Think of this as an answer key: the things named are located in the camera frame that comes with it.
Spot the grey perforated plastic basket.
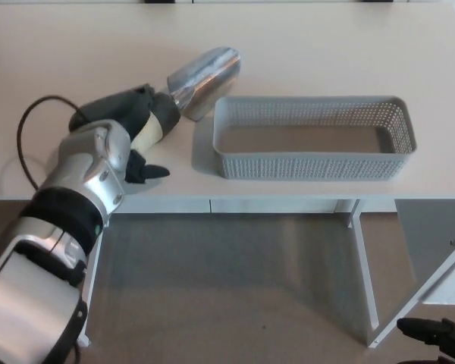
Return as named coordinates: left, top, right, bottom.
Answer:
left=212, top=94, right=419, bottom=184

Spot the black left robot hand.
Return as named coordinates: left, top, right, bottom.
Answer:
left=68, top=84, right=172, bottom=187

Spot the white desk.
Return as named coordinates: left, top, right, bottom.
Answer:
left=0, top=2, right=455, bottom=350

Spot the metal shovel with handle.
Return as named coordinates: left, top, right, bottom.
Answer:
left=130, top=45, right=245, bottom=153

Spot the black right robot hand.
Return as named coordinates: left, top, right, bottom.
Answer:
left=396, top=316, right=455, bottom=364

